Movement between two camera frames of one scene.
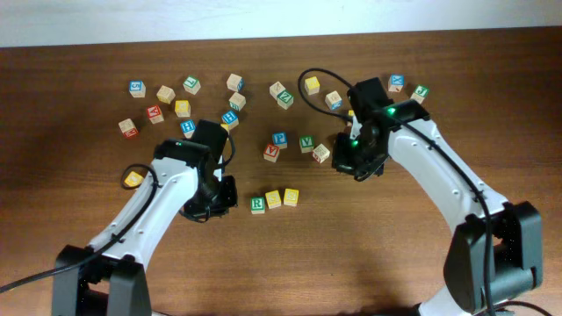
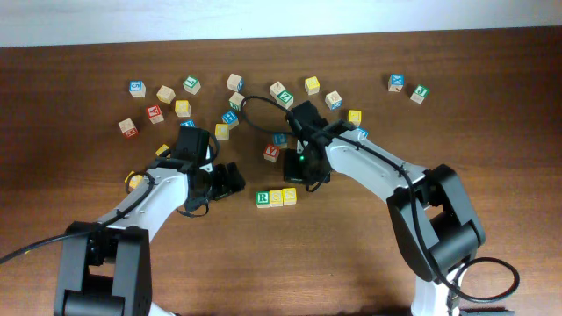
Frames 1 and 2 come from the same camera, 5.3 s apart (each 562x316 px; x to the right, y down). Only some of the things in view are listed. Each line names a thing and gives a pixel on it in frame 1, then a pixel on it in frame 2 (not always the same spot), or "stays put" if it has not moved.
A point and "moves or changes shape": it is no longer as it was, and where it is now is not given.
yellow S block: [291, 197] stays put
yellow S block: [273, 199] stays put
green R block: [257, 204] moves or changes shape
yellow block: [133, 179] stays put
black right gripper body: [354, 154] → [299, 166]
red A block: [271, 153] stays put
